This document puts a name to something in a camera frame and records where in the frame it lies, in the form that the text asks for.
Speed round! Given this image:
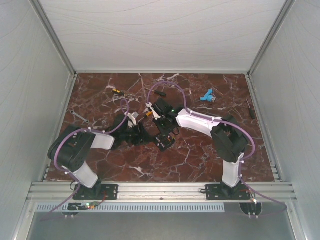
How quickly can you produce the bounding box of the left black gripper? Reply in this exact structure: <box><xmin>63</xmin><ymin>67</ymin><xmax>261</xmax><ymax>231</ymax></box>
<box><xmin>121</xmin><ymin>122</ymin><xmax>155</xmax><ymax>147</ymax></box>

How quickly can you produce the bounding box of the black fuse box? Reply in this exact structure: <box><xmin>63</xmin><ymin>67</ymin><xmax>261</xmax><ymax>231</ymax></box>
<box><xmin>153</xmin><ymin>134</ymin><xmax>175</xmax><ymax>152</ymax></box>

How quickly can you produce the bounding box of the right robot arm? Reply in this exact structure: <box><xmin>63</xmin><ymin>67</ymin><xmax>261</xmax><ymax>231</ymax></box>
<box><xmin>147</xmin><ymin>98</ymin><xmax>248</xmax><ymax>200</ymax></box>

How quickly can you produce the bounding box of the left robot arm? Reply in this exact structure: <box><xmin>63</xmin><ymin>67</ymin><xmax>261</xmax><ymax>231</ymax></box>
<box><xmin>47</xmin><ymin>114</ymin><xmax>154</xmax><ymax>200</ymax></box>

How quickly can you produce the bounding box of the blue plastic connector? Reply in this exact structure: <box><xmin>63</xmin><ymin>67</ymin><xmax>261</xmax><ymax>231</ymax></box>
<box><xmin>200</xmin><ymin>88</ymin><xmax>216</xmax><ymax>103</ymax></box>

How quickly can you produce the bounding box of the yellow black screwdriver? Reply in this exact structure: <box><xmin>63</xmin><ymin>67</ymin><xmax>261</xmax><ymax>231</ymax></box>
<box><xmin>111</xmin><ymin>88</ymin><xmax>131</xmax><ymax>100</ymax></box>

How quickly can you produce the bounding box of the silver wrench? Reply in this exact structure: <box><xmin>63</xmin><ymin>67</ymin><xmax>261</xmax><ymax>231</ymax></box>
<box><xmin>70</xmin><ymin>110</ymin><xmax>90</xmax><ymax>124</ymax></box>

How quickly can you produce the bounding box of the thin black screwdriver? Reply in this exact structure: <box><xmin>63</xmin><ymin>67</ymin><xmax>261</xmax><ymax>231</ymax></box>
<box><xmin>246</xmin><ymin>99</ymin><xmax>256</xmax><ymax>120</ymax></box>

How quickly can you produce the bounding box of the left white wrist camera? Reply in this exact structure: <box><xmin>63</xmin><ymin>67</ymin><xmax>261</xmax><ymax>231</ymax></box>
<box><xmin>127</xmin><ymin>112</ymin><xmax>139</xmax><ymax>129</ymax></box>

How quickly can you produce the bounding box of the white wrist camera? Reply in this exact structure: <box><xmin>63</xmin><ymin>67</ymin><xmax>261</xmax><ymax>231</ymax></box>
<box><xmin>146</xmin><ymin>102</ymin><xmax>161</xmax><ymax>120</ymax></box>
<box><xmin>127</xmin><ymin>112</ymin><xmax>139</xmax><ymax>129</ymax></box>

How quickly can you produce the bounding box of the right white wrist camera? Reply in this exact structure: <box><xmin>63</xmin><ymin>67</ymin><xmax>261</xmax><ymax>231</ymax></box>
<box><xmin>146</xmin><ymin>102</ymin><xmax>161</xmax><ymax>120</ymax></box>

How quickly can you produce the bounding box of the black handled screwdriver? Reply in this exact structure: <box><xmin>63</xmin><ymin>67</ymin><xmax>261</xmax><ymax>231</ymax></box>
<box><xmin>152</xmin><ymin>90</ymin><xmax>167</xmax><ymax>97</ymax></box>

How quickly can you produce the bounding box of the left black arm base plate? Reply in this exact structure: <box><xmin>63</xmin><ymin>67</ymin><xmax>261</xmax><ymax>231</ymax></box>
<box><xmin>72</xmin><ymin>183</ymin><xmax>119</xmax><ymax>201</ymax></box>

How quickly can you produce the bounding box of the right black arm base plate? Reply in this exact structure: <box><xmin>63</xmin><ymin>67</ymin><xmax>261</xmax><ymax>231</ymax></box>
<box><xmin>204</xmin><ymin>183</ymin><xmax>251</xmax><ymax>201</ymax></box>

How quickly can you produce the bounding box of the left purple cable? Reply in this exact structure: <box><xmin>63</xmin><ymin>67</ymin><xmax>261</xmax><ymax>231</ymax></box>
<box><xmin>39</xmin><ymin>98</ymin><xmax>130</xmax><ymax>222</ymax></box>

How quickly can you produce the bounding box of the purple cable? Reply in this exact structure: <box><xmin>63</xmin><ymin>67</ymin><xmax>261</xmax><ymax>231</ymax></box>
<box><xmin>39</xmin><ymin>98</ymin><xmax>130</xmax><ymax>222</ymax></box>
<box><xmin>147</xmin><ymin>81</ymin><xmax>288</xmax><ymax>218</ymax></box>

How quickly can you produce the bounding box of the aluminium rail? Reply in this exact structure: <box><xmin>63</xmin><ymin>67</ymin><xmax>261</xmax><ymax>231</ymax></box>
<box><xmin>26</xmin><ymin>181</ymin><xmax>297</xmax><ymax>203</ymax></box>

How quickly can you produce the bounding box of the slotted grey cable duct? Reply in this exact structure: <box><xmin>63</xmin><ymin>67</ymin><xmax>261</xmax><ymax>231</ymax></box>
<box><xmin>36</xmin><ymin>202</ymin><xmax>225</xmax><ymax>213</ymax></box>

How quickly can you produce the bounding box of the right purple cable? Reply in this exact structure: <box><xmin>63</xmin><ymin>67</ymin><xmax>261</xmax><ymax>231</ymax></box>
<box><xmin>147</xmin><ymin>81</ymin><xmax>288</xmax><ymax>218</ymax></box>

